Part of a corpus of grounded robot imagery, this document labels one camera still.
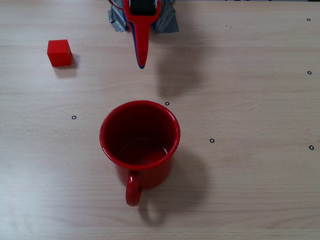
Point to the red cube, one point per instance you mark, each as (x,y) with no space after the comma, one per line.
(58,53)

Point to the red enamel mug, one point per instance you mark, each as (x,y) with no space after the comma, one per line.
(140,140)

